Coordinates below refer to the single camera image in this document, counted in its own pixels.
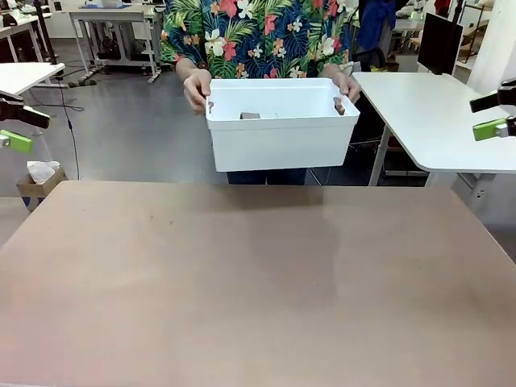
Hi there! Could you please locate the white plastic bag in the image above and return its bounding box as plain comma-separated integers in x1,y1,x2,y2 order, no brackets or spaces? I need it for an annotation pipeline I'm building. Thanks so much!
26,160,61,183

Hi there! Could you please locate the white steel frame table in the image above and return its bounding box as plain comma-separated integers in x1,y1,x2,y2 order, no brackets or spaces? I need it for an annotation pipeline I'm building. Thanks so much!
68,6,162,85

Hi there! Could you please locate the large white desk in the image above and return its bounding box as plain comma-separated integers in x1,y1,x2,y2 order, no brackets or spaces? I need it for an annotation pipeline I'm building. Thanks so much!
352,71,516,187

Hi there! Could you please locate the blue hanging garment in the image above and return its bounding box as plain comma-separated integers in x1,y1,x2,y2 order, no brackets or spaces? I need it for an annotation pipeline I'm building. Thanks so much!
357,0,398,52

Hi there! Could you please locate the person's right forearm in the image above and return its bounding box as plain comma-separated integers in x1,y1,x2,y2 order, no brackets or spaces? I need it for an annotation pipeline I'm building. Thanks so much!
175,58,202,81

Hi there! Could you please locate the person's right hand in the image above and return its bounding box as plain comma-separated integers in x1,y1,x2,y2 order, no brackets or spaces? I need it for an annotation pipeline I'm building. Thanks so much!
183,69,214,117

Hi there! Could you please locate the cardboard box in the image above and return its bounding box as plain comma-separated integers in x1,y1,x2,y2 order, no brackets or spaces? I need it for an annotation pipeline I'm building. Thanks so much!
15,167,69,211

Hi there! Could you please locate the white plastic basket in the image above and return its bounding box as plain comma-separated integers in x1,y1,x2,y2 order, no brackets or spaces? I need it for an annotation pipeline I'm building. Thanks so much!
204,77,361,173

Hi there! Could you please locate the person in floral shirt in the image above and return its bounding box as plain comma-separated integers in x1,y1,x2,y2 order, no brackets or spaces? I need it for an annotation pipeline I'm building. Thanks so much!
160,0,356,186

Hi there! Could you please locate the black office chair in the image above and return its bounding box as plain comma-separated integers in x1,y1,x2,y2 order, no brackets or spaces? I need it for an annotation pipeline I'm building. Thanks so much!
354,47,388,73

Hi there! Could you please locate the person's left forearm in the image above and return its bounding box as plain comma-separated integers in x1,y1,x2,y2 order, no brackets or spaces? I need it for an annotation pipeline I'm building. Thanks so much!
321,63,348,80

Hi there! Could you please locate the black monitor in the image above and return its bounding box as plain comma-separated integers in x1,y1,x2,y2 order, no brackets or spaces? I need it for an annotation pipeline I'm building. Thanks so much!
417,11,464,77

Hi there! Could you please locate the person's left hand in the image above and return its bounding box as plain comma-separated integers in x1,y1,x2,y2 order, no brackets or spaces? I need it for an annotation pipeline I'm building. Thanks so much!
331,71,362,105

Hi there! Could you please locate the black stand pole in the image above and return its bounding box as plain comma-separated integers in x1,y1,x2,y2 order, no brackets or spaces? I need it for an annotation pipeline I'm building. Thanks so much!
34,0,57,65

